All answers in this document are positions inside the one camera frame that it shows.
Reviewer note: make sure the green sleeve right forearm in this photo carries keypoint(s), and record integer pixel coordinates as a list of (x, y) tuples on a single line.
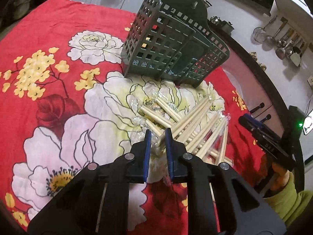
[(288, 204)]

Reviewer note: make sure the steel kettle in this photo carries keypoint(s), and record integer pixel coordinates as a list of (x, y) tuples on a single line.
[(225, 26)]

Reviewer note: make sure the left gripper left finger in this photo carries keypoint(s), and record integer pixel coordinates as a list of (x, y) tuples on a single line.
[(95, 201)]

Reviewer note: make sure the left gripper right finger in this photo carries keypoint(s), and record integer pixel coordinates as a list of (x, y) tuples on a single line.
[(220, 201)]

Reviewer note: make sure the ginger root pile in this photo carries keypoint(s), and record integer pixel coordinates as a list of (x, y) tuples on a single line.
[(254, 56)]

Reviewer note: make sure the red floral tablecloth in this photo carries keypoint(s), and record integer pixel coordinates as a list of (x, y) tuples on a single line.
[(65, 103)]

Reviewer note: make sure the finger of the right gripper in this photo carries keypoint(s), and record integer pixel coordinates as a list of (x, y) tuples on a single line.
[(253, 124)]

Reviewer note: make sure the chopsticks pair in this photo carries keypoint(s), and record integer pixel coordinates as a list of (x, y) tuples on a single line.
[(185, 127), (152, 117), (207, 143), (168, 109), (222, 153)]

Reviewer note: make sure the right hand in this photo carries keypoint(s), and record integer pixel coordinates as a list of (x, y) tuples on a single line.
[(283, 174)]

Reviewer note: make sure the hanging utensil rack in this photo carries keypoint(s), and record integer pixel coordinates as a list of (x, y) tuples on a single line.
[(286, 42)]

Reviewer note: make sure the dark green utensil basket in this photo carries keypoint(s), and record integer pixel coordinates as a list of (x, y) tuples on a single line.
[(171, 40)]

